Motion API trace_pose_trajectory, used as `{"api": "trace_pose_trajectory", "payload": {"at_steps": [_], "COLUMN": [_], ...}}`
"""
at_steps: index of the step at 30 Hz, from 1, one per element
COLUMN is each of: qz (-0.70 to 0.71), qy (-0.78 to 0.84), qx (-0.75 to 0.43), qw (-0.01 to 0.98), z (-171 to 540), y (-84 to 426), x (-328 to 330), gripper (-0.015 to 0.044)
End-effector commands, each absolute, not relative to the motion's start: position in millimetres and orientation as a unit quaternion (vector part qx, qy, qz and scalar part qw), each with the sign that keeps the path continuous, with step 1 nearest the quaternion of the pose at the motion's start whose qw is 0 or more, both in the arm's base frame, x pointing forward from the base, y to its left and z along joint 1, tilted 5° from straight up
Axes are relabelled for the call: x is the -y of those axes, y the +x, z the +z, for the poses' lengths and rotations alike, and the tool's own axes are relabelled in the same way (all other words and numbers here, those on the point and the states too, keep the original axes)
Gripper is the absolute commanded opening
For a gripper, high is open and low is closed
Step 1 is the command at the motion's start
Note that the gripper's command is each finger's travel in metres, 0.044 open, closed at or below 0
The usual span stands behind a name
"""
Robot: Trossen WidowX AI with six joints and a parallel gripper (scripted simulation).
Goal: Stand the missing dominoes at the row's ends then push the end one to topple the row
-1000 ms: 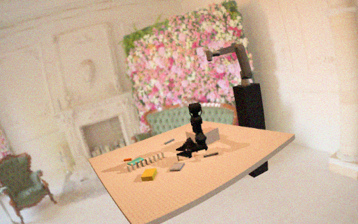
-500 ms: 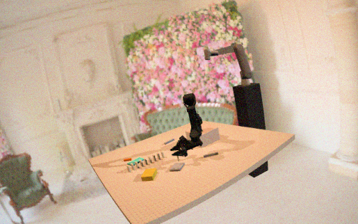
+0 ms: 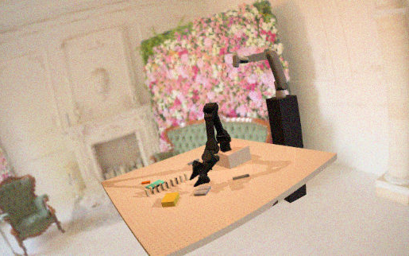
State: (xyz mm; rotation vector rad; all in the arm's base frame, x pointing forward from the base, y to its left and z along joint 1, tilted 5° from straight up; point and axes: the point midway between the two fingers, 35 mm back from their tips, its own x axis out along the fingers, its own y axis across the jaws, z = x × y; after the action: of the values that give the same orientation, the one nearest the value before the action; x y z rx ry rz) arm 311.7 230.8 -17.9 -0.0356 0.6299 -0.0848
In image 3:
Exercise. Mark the yellow rectangular block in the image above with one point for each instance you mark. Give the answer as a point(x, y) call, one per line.
point(170, 199)

